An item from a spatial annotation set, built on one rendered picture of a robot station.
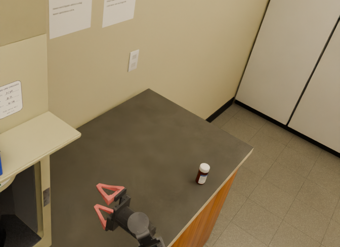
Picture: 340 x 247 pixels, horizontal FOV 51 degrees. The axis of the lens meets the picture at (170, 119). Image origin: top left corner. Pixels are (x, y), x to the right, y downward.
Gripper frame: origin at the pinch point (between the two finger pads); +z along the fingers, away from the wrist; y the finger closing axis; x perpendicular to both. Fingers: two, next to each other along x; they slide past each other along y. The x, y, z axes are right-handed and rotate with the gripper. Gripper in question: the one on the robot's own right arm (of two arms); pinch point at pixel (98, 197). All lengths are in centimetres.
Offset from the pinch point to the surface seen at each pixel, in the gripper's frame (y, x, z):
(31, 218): -14.1, 11.5, 16.0
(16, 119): 31.1, 16.1, 12.4
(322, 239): -122, -161, -85
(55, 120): 29.5, 9.0, 8.0
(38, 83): 38.0, 10.0, 12.4
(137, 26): 11, -82, 53
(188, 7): 12, -129, 53
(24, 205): -10.5, 11.4, 19.2
